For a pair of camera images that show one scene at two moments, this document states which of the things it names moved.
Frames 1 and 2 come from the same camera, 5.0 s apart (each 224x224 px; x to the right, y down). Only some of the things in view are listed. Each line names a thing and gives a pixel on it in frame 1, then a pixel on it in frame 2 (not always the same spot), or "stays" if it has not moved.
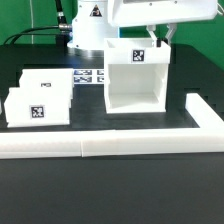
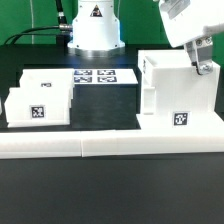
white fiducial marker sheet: x=88 y=75 stays
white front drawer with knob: x=38 y=106 stays
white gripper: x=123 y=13 to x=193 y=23
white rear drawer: x=46 y=78 stays
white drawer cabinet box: x=136 y=75 to x=174 y=97
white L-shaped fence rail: x=208 y=137 stays
